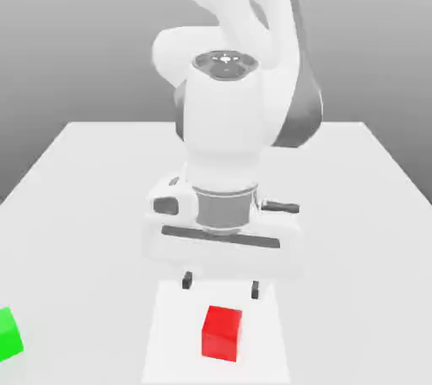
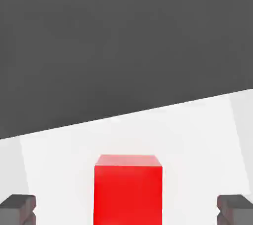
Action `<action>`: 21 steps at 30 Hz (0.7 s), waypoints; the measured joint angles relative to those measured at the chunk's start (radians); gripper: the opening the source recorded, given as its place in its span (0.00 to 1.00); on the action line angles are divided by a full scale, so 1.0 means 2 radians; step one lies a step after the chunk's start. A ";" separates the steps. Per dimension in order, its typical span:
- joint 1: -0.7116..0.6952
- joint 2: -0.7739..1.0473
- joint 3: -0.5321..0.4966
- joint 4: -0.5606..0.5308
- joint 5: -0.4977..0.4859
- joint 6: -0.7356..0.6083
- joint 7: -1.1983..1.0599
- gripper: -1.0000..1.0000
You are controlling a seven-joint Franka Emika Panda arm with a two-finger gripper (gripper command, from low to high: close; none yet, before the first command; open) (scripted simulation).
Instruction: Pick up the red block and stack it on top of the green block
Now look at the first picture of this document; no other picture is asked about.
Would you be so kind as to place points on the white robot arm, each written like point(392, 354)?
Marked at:
point(221, 121)

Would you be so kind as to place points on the small red cube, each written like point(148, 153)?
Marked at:
point(221, 334)

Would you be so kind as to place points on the small green cube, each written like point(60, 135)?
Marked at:
point(9, 334)

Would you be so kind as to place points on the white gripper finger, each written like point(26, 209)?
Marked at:
point(187, 280)
point(255, 289)

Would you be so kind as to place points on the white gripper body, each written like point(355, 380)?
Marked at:
point(189, 253)

